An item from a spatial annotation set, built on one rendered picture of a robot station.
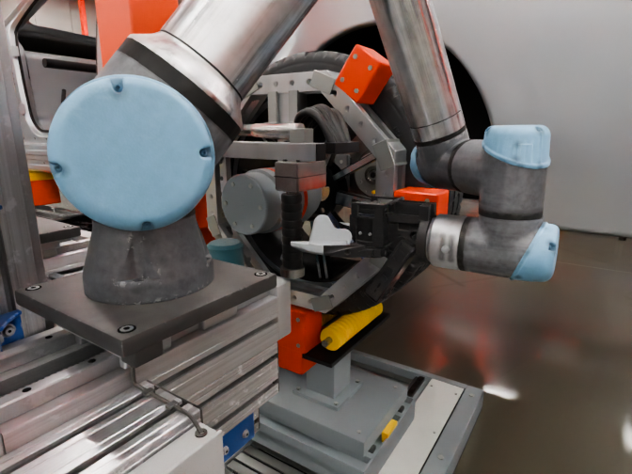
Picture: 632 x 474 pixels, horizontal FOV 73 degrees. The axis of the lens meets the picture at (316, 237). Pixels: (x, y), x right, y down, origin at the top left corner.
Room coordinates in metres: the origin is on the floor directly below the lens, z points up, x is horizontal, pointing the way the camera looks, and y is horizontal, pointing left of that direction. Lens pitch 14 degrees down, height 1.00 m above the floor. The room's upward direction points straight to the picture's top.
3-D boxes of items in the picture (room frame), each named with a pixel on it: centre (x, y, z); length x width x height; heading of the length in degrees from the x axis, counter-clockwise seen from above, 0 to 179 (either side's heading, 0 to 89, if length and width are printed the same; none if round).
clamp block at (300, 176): (0.75, 0.03, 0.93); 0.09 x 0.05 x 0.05; 147
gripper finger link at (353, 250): (0.62, -0.05, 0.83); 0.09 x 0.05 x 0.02; 93
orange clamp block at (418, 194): (0.85, -0.21, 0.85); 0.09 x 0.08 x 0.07; 57
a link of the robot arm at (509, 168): (0.55, -0.24, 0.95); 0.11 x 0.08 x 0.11; 21
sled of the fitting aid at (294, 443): (1.18, -0.01, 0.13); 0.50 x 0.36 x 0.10; 57
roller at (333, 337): (1.03, -0.10, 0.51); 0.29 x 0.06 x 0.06; 147
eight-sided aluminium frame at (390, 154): (1.01, 0.06, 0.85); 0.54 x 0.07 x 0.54; 57
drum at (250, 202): (0.96, 0.09, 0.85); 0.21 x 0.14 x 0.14; 147
